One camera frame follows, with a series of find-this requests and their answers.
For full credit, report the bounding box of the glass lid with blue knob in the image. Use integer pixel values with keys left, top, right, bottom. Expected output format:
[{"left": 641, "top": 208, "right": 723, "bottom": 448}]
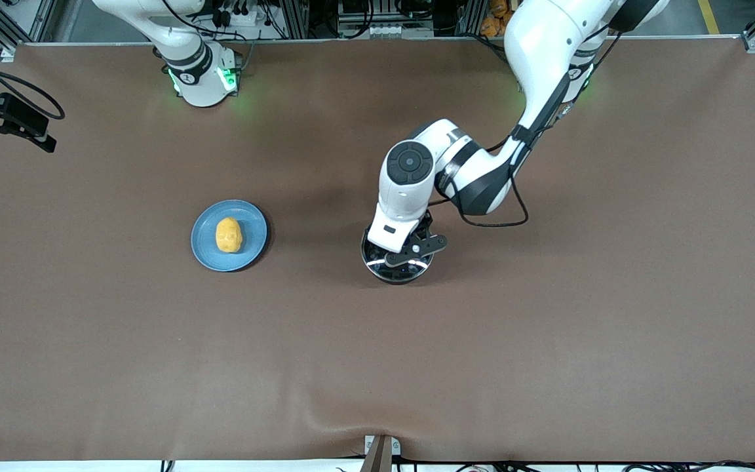
[{"left": 362, "top": 226, "right": 432, "bottom": 275}]

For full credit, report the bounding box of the yellow potato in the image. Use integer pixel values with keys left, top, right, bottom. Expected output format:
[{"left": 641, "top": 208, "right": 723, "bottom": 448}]
[{"left": 215, "top": 217, "right": 243, "bottom": 254}]

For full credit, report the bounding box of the brown table cover mat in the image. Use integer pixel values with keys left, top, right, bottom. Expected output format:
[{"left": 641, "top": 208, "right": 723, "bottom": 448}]
[{"left": 0, "top": 38, "right": 755, "bottom": 463}]

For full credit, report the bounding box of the blue round plate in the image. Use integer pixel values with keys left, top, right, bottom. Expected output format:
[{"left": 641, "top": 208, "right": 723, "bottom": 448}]
[{"left": 191, "top": 199, "right": 268, "bottom": 273}]

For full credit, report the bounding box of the white power strip with plugs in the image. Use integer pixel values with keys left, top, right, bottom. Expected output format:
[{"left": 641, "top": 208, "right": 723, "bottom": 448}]
[{"left": 210, "top": 0, "right": 268, "bottom": 28}]

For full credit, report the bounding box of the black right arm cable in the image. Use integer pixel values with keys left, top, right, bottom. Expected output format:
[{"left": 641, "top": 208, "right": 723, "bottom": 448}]
[{"left": 0, "top": 45, "right": 66, "bottom": 121}]

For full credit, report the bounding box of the black pot with blue handle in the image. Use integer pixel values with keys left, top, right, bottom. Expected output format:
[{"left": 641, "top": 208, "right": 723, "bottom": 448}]
[{"left": 360, "top": 223, "right": 434, "bottom": 285}]

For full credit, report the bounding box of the aluminium frame post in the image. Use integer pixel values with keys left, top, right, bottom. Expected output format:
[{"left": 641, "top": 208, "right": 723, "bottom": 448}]
[
  {"left": 279, "top": 0, "right": 310, "bottom": 40},
  {"left": 456, "top": 0, "right": 487, "bottom": 37}
]

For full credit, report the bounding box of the metal table clamp bracket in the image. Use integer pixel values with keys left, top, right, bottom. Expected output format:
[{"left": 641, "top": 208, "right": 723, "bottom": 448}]
[{"left": 363, "top": 435, "right": 402, "bottom": 472}]

